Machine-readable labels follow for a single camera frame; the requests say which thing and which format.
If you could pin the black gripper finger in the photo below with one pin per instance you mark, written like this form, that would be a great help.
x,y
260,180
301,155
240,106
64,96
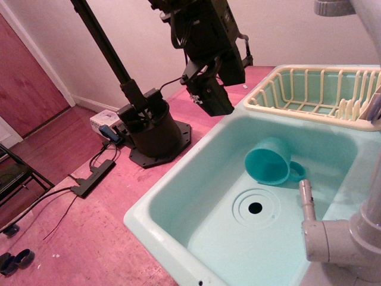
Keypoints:
x,y
208,94
198,73

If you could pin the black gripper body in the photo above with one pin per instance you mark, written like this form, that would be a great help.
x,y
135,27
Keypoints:
x,y
206,31

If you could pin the teal plastic cup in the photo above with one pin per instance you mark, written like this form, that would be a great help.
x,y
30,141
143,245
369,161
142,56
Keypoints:
x,y
269,163

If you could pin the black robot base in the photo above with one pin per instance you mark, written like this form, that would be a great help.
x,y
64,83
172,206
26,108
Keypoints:
x,y
151,133

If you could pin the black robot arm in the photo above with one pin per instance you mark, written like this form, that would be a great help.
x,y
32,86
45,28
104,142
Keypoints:
x,y
127,84

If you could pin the white cardboard box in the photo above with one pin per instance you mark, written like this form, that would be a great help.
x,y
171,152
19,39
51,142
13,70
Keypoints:
x,y
105,117

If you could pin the blue adapter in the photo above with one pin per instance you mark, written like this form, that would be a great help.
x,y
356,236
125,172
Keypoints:
x,y
108,133

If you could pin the turquoise plastic sink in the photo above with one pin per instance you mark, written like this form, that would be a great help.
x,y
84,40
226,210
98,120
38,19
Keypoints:
x,y
208,222

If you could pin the cream dish rack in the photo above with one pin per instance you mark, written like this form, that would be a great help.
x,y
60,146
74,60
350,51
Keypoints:
x,y
333,95

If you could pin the black usb hub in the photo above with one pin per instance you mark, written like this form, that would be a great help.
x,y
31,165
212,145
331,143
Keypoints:
x,y
86,186

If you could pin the red wooden door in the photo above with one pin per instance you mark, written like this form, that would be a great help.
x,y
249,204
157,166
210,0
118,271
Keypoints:
x,y
29,99

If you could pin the black metal chair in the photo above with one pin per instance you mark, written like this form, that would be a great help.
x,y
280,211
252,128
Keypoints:
x,y
16,174

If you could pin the grey plastic faucet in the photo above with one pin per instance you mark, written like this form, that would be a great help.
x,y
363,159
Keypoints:
x,y
343,252

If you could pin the black gooseneck camera stand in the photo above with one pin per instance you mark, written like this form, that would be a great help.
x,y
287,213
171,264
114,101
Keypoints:
x,y
248,60

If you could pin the purple utensil handle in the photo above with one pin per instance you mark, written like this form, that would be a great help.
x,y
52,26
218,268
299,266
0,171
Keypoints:
x,y
374,112

